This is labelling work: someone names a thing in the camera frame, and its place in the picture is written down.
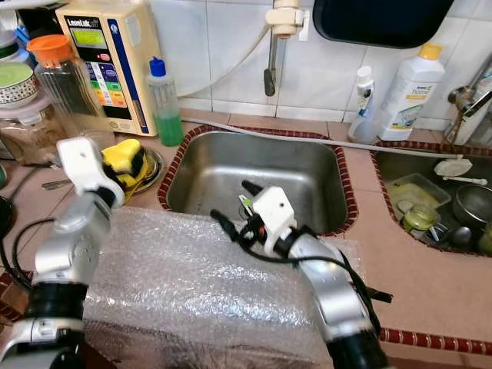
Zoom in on steel utensil with yellow handle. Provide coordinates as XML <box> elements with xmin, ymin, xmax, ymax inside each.
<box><xmin>237</xmin><ymin>194</ymin><xmax>258</xmax><ymax>220</ymax></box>

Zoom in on steel sink basin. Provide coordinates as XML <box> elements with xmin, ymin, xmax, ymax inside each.
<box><xmin>371</xmin><ymin>142</ymin><xmax>492</xmax><ymax>254</ymax></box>
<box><xmin>158</xmin><ymin>125</ymin><xmax>358</xmax><ymax>235</ymax></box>

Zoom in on clear bubble wrap sheet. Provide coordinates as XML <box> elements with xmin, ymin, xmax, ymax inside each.
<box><xmin>81</xmin><ymin>206</ymin><xmax>366</xmax><ymax>369</ymax></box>

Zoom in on steel bowl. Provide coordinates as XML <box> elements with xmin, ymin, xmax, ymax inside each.
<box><xmin>135</xmin><ymin>146</ymin><xmax>165</xmax><ymax>193</ymax></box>

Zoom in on grey sink faucet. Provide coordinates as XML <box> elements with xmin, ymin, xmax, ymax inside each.
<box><xmin>264</xmin><ymin>31</ymin><xmax>280</xmax><ymax>98</ymax></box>

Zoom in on green liquid bottle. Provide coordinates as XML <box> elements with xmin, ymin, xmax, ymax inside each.
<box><xmin>148</xmin><ymin>58</ymin><xmax>184</xmax><ymax>148</ymax></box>

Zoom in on clear spray bottle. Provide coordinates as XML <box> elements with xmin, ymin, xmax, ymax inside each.
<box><xmin>347</xmin><ymin>65</ymin><xmax>377</xmax><ymax>143</ymax></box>

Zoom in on clear plastic container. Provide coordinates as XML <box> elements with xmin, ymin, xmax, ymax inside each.
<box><xmin>387</xmin><ymin>173</ymin><xmax>453</xmax><ymax>220</ymax></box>

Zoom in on white faucet filter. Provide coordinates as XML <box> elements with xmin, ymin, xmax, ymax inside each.
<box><xmin>265</xmin><ymin>0</ymin><xmax>310</xmax><ymax>41</ymax></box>

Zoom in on steel spoon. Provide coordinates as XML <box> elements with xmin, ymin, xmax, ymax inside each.
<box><xmin>42</xmin><ymin>178</ymin><xmax>74</xmax><ymax>191</ymax></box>

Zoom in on white detergent bottle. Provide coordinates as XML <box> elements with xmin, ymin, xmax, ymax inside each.
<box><xmin>377</xmin><ymin>42</ymin><xmax>447</xmax><ymax>141</ymax></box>

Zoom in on cream water ionizer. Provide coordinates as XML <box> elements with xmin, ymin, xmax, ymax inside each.
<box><xmin>55</xmin><ymin>0</ymin><xmax>153</xmax><ymax>138</ymax></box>

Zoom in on white ladle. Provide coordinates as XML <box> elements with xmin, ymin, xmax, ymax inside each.
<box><xmin>433</xmin><ymin>158</ymin><xmax>489</xmax><ymax>185</ymax></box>

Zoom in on black hanging tray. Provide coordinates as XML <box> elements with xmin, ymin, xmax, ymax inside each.
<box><xmin>311</xmin><ymin>0</ymin><xmax>456</xmax><ymax>49</ymax></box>

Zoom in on plastic container brown contents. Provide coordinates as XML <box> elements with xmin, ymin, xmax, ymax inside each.
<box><xmin>0</xmin><ymin>104</ymin><xmax>66</xmax><ymax>166</ymax></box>

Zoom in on clear jar orange lid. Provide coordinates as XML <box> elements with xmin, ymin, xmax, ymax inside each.
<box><xmin>27</xmin><ymin>35</ymin><xmax>97</xmax><ymax>143</ymax></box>

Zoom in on chrome tap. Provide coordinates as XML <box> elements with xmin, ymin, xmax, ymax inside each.
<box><xmin>447</xmin><ymin>58</ymin><xmax>492</xmax><ymax>147</ymax></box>

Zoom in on green ceramic bowl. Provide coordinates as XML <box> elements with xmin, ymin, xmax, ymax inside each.
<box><xmin>0</xmin><ymin>61</ymin><xmax>38</xmax><ymax>107</ymax></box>

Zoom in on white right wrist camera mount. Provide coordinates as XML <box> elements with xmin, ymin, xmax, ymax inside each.
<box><xmin>250</xmin><ymin>186</ymin><xmax>301</xmax><ymax>254</ymax></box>

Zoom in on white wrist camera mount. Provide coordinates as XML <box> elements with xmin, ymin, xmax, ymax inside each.
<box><xmin>58</xmin><ymin>137</ymin><xmax>125</xmax><ymax>208</ymax></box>
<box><xmin>250</xmin><ymin>186</ymin><xmax>301</xmax><ymax>254</ymax></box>

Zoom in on white hose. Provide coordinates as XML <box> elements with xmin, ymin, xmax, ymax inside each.
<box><xmin>177</xmin><ymin>23</ymin><xmax>274</xmax><ymax>99</ymax></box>

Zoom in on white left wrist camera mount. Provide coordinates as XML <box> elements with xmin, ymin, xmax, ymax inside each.
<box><xmin>58</xmin><ymin>137</ymin><xmax>125</xmax><ymax>208</ymax></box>

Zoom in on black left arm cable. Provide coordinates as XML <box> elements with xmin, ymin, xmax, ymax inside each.
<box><xmin>2</xmin><ymin>165</ymin><xmax>58</xmax><ymax>293</ymax></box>

